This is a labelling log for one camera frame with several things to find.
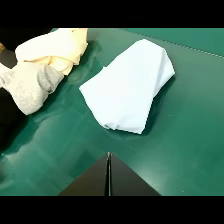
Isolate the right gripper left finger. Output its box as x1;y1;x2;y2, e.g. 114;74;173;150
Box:
58;152;110;197

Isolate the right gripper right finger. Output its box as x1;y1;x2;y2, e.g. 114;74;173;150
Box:
108;152;162;197

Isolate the pale blue shirt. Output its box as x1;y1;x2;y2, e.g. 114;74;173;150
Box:
78;38;176;135

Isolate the black garment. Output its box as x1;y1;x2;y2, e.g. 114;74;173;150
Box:
0;28;54;152

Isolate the grey garment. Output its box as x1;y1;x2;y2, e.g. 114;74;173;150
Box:
0;61;65;116

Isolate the cream garment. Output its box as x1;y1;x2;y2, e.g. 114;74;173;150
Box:
14;28;89;76

